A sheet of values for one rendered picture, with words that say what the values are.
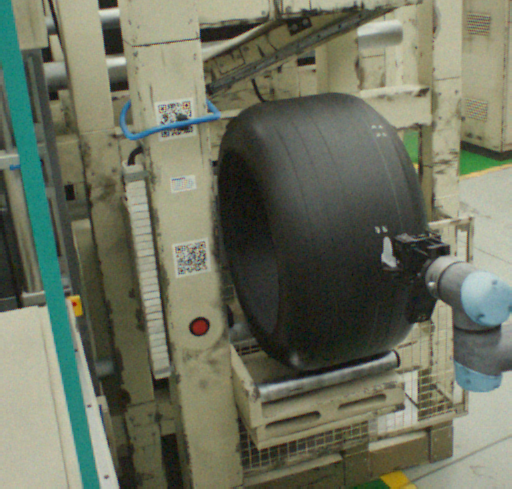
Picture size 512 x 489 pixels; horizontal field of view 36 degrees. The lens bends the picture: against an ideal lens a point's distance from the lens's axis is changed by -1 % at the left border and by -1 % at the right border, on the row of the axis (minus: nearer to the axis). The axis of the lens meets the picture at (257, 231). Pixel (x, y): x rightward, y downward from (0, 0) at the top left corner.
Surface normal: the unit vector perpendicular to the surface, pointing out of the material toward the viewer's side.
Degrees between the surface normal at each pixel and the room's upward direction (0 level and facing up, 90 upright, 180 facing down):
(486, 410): 0
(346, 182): 52
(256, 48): 90
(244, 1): 90
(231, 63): 90
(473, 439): 0
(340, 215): 63
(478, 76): 90
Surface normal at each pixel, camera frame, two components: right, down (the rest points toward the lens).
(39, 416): -0.07, -0.93
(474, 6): -0.88, 0.23
